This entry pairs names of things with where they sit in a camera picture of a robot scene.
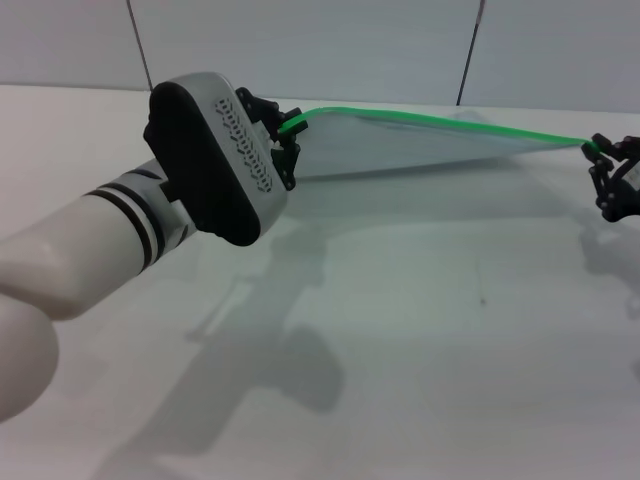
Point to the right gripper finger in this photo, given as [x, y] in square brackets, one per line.
[617, 145]
[602, 175]

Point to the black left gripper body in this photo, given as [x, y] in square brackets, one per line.
[250, 102]

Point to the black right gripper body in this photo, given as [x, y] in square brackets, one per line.
[627, 195]

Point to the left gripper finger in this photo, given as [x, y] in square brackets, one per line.
[280, 117]
[287, 165]

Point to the green zipper slider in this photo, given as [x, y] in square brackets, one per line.
[592, 146]

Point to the clear green-zip document bag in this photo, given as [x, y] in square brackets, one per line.
[400, 145]

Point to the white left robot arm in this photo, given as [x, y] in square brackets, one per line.
[75, 265]

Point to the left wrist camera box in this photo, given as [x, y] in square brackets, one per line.
[200, 160]

